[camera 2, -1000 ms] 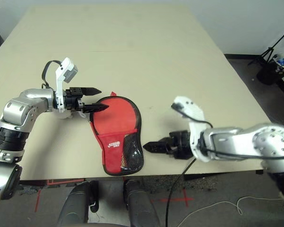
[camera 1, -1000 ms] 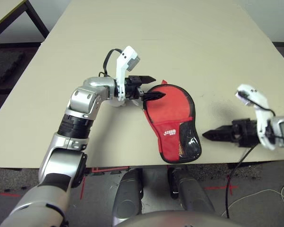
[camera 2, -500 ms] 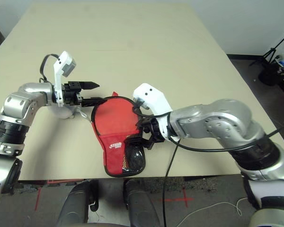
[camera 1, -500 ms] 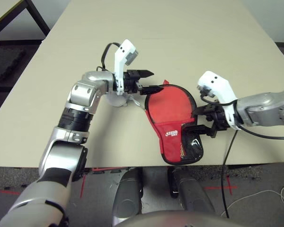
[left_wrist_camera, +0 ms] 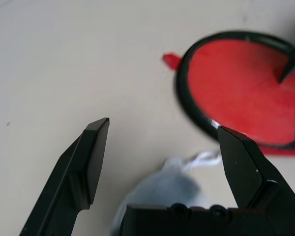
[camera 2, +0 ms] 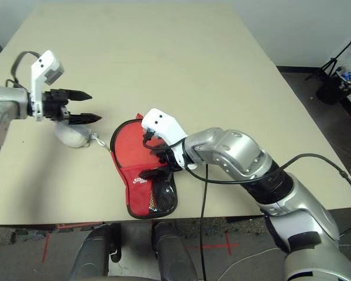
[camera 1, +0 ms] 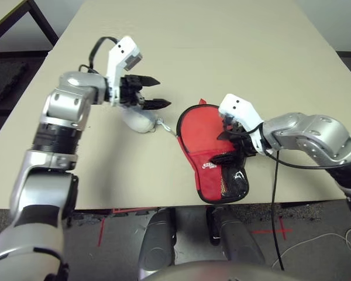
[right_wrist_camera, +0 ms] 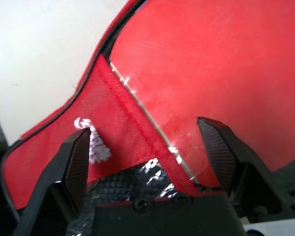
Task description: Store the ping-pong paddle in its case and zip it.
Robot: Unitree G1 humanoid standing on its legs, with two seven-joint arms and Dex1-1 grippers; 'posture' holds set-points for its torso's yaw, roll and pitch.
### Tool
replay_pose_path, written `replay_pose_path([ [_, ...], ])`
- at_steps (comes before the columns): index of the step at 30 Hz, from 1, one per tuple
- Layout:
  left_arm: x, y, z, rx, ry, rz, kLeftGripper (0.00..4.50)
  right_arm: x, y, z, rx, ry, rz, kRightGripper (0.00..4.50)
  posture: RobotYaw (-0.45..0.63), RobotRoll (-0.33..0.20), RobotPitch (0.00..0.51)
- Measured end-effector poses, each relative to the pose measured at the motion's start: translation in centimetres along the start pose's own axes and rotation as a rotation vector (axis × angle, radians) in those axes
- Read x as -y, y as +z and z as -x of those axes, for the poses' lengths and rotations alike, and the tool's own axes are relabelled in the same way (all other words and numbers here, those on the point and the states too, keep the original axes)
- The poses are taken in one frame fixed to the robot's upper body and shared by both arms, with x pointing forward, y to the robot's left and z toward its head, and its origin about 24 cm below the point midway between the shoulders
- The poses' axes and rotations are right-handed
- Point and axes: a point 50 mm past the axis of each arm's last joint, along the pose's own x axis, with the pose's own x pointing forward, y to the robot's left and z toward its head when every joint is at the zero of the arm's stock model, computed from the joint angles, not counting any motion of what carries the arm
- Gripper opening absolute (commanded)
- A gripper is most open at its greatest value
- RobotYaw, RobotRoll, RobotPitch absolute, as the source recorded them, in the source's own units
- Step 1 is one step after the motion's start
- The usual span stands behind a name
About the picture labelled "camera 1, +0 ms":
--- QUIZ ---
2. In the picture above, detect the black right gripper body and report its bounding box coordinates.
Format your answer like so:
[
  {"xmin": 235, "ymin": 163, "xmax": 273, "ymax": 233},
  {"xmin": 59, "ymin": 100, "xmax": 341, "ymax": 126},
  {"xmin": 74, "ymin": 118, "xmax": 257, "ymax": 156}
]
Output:
[{"xmin": 222, "ymin": 115, "xmax": 257, "ymax": 160}]

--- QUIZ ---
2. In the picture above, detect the beige side table black frame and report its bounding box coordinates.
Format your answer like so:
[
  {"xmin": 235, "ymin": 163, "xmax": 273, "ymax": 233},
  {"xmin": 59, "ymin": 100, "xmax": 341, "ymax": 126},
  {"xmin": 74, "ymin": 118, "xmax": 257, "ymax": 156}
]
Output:
[{"xmin": 0, "ymin": 0, "xmax": 59, "ymax": 50}]

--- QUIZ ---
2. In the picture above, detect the white floor cable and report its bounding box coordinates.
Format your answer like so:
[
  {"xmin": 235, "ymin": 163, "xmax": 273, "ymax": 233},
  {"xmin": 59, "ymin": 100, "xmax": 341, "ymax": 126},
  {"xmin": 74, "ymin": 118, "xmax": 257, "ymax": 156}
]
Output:
[{"xmin": 270, "ymin": 227, "xmax": 351, "ymax": 269}]

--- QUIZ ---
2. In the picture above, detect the grey right robot leg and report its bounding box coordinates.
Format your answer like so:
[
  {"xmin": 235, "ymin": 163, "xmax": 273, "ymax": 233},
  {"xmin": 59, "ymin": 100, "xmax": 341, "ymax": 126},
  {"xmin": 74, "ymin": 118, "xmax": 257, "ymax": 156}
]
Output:
[{"xmin": 205, "ymin": 206, "xmax": 266, "ymax": 264}]

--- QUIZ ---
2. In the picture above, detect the red tape rectangle outline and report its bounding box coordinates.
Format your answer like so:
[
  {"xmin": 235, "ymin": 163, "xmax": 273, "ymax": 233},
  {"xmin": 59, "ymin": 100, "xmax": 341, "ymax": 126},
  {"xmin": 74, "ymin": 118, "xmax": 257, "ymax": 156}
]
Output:
[{"xmin": 112, "ymin": 207, "xmax": 161, "ymax": 215}]

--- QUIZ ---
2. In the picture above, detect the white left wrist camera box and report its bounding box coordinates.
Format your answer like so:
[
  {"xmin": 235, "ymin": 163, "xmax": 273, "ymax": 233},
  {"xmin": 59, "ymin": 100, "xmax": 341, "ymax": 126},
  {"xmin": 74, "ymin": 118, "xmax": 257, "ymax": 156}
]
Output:
[{"xmin": 105, "ymin": 36, "xmax": 143, "ymax": 107}]

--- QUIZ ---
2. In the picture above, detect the red black paddle case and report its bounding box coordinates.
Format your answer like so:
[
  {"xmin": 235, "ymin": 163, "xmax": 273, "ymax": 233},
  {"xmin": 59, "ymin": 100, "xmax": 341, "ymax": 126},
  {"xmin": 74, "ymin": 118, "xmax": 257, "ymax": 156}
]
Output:
[{"xmin": 175, "ymin": 98, "xmax": 250, "ymax": 204}]

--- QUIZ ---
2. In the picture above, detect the white fluffy pom-pom keychain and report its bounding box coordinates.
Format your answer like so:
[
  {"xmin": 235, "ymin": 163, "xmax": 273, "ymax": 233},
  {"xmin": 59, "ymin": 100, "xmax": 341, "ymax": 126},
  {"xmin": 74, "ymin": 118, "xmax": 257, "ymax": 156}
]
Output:
[{"xmin": 123, "ymin": 107, "xmax": 178, "ymax": 138}]

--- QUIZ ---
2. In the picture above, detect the grey robot leg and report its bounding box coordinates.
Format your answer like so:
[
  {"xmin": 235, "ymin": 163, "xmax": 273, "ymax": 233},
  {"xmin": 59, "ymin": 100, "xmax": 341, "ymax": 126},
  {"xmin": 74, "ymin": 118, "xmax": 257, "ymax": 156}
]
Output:
[
  {"xmin": 137, "ymin": 206, "xmax": 178, "ymax": 273},
  {"xmin": 205, "ymin": 206, "xmax": 266, "ymax": 264}
]

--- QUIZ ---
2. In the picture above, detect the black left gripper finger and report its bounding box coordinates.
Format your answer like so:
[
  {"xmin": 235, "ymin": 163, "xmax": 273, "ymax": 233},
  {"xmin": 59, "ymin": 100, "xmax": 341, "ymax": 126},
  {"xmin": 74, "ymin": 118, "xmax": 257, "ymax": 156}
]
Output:
[
  {"xmin": 143, "ymin": 98, "xmax": 173, "ymax": 111},
  {"xmin": 137, "ymin": 75, "xmax": 161, "ymax": 88}
]

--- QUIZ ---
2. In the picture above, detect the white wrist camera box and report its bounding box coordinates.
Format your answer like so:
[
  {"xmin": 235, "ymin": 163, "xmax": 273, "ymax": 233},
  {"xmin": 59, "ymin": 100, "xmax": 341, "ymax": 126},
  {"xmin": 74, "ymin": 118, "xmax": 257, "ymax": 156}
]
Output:
[
  {"xmin": 105, "ymin": 36, "xmax": 143, "ymax": 107},
  {"xmin": 218, "ymin": 93, "xmax": 266, "ymax": 155}
]

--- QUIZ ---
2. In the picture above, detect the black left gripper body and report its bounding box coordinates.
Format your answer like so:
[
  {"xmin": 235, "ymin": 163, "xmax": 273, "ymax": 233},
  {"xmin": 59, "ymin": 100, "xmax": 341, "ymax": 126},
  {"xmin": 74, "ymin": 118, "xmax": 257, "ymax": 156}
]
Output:
[{"xmin": 116, "ymin": 74, "xmax": 146, "ymax": 111}]

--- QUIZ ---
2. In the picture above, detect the grey left robot leg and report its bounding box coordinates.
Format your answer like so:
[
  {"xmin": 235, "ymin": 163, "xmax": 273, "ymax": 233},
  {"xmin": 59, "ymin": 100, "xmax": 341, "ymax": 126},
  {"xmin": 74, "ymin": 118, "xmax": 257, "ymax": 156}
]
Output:
[{"xmin": 137, "ymin": 206, "xmax": 178, "ymax": 273}]

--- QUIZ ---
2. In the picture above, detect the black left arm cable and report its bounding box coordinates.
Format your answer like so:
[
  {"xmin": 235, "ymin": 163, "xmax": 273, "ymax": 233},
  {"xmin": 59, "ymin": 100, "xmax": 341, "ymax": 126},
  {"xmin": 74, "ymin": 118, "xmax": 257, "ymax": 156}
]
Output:
[{"xmin": 78, "ymin": 36, "xmax": 118, "ymax": 77}]

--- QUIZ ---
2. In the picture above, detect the black foam floor mat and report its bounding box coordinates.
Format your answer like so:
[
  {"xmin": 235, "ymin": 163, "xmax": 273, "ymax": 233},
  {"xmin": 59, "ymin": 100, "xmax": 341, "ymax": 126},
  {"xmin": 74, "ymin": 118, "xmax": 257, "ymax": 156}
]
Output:
[{"xmin": 0, "ymin": 60, "xmax": 29, "ymax": 104}]

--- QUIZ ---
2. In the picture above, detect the grey robot torso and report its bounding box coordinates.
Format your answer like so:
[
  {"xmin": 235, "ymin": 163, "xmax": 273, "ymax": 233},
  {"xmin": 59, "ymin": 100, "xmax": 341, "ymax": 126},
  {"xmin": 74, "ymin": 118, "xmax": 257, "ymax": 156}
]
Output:
[{"xmin": 140, "ymin": 260, "xmax": 308, "ymax": 281}]

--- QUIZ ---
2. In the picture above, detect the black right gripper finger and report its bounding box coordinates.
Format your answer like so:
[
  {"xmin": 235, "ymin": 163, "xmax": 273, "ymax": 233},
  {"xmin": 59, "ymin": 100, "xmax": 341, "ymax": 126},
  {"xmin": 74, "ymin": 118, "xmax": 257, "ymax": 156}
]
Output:
[
  {"xmin": 211, "ymin": 154, "xmax": 239, "ymax": 165},
  {"xmin": 218, "ymin": 130, "xmax": 239, "ymax": 142}
]

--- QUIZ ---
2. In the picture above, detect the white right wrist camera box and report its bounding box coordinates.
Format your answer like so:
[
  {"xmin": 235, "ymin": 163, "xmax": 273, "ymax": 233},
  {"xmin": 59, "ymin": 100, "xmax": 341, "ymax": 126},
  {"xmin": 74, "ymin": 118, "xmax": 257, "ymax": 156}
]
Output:
[{"xmin": 218, "ymin": 93, "xmax": 266, "ymax": 155}]

